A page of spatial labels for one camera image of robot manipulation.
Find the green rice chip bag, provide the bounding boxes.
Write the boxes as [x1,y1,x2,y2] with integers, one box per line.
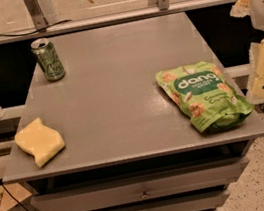
[155,61,254,133]

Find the green soda can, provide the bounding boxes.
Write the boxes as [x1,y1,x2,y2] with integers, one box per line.
[31,38,65,81]

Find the top grey drawer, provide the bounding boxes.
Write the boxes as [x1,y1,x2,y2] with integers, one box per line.
[31,157,249,211]

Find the grey drawer cabinet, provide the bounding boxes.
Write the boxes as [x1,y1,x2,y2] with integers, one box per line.
[4,13,264,211]

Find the yellow sponge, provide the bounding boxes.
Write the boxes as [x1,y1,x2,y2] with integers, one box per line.
[15,118,66,167]

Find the black cable on ledge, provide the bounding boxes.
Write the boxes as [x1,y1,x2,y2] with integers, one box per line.
[0,0,74,41]

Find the left metal bracket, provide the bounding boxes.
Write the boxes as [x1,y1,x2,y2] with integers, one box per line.
[23,0,48,31]

